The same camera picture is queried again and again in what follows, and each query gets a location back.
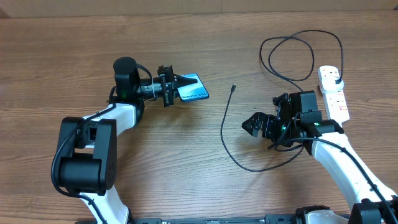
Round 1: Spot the Samsung Galaxy smartphone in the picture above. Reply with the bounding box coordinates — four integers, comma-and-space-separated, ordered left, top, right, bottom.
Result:
178, 73, 210, 103

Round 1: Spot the black USB charging cable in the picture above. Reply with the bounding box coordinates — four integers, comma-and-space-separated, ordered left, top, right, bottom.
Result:
220, 29, 345, 173

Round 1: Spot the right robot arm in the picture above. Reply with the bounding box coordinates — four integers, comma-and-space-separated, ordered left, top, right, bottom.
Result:
242, 91, 397, 223

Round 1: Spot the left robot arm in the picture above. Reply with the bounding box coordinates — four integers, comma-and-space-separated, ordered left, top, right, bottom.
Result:
50, 57, 202, 223

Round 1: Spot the white charger plug adapter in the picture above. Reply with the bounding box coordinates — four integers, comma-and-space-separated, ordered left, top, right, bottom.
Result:
320, 77, 345, 94

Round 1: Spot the white power strip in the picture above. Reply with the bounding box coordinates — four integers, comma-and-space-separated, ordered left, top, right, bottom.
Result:
318, 65, 350, 126

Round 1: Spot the black right camera cable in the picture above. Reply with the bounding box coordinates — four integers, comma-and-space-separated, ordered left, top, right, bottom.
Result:
267, 102, 398, 224

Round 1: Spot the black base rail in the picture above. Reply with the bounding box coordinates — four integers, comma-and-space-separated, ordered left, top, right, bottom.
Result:
129, 214, 304, 224

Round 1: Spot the cardboard wall panel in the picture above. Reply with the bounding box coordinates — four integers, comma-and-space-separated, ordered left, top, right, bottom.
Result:
1, 0, 397, 19

